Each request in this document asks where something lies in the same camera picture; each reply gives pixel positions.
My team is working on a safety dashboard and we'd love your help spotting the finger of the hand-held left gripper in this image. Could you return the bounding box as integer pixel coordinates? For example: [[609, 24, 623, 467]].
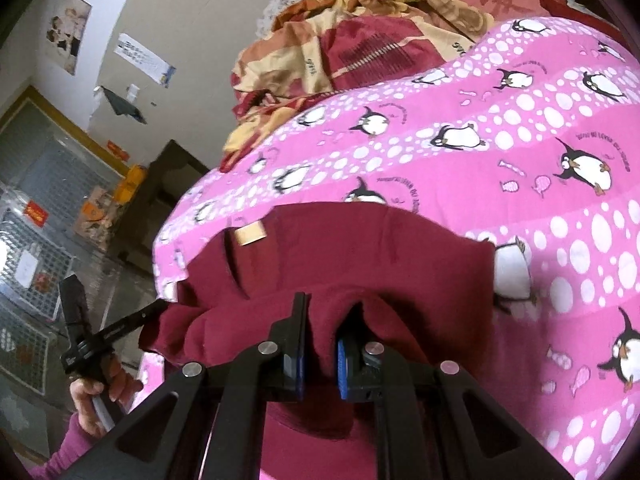
[[101, 299, 169, 345]]

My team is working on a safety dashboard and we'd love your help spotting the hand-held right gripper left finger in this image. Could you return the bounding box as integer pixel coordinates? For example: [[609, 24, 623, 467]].
[[60, 291, 311, 480]]

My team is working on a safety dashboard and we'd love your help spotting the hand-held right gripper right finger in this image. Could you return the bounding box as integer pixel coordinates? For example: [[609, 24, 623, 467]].
[[336, 305, 576, 480]]

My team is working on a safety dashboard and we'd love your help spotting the maroon fleece garment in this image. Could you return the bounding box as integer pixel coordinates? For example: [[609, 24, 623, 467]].
[[137, 202, 496, 480]]

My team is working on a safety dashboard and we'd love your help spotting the person's left forearm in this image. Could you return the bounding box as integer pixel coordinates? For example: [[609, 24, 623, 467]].
[[27, 412, 98, 480]]

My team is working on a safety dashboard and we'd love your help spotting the person's left hand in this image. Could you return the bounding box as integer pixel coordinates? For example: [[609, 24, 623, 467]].
[[70, 355, 144, 438]]

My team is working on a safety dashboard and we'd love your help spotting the white paper sheet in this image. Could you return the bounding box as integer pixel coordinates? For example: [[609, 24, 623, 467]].
[[15, 252, 39, 286]]

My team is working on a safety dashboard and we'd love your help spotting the dark wooden table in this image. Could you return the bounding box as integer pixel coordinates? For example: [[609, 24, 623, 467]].
[[107, 140, 211, 273]]

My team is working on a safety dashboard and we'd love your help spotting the metal grille door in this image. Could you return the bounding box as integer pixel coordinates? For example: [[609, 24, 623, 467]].
[[0, 100, 126, 411]]

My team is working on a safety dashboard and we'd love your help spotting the dark hanging cloth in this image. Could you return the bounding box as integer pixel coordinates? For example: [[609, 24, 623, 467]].
[[100, 86, 148, 125]]

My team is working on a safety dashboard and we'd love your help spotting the pink penguin print blanket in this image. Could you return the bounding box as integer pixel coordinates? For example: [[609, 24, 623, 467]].
[[137, 16, 640, 480]]

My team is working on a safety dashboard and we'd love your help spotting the red and yellow floral quilt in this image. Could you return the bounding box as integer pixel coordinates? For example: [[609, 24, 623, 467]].
[[220, 0, 493, 171]]

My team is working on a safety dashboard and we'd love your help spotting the yellow door frame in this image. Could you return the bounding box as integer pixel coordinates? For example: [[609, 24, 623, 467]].
[[0, 85, 131, 177]]

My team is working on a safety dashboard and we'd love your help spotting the white paper wall calendar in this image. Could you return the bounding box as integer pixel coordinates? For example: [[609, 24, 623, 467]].
[[114, 32, 177, 86]]

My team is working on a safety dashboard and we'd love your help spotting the wall poster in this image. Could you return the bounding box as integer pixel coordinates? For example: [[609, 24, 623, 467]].
[[44, 0, 93, 76]]

